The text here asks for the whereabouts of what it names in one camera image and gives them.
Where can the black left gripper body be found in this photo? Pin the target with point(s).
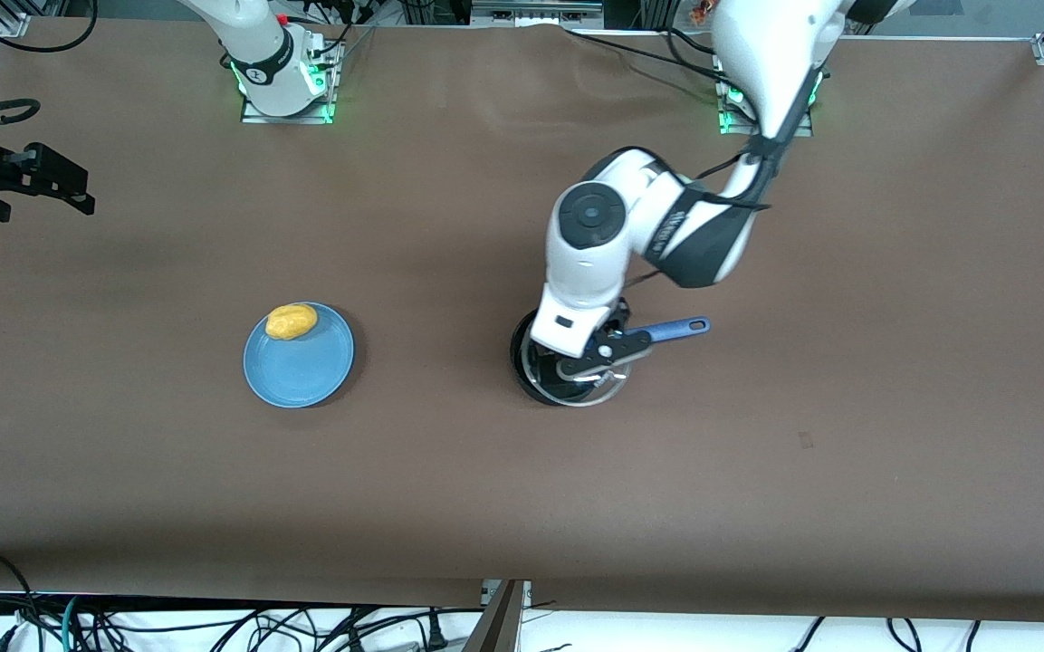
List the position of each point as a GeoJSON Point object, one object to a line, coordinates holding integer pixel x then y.
{"type": "Point", "coordinates": [617, 319]}

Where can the glass lid blue knob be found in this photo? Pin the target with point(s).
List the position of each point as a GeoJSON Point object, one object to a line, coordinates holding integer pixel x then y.
{"type": "Point", "coordinates": [594, 391]}

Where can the yellow potato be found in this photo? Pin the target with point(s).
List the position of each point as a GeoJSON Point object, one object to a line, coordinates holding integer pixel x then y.
{"type": "Point", "coordinates": [291, 321]}

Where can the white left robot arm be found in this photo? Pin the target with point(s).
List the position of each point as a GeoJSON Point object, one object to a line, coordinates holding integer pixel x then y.
{"type": "Point", "coordinates": [589, 263]}

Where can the blue round plate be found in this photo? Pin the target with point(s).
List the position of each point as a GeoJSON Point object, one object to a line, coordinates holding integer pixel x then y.
{"type": "Point", "coordinates": [300, 371]}

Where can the orange small object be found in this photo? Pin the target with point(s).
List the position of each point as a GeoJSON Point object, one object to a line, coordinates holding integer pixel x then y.
{"type": "Point", "coordinates": [701, 9]}

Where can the grey metal device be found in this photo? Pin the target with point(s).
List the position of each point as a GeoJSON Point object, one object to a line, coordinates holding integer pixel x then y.
{"type": "Point", "coordinates": [535, 11]}

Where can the black power plug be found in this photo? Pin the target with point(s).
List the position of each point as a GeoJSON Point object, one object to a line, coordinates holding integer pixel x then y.
{"type": "Point", "coordinates": [435, 634]}

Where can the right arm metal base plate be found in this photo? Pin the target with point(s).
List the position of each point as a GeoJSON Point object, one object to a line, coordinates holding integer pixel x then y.
{"type": "Point", "coordinates": [291, 119]}

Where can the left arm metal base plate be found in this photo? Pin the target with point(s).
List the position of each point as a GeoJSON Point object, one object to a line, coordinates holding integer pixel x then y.
{"type": "Point", "coordinates": [732, 122]}

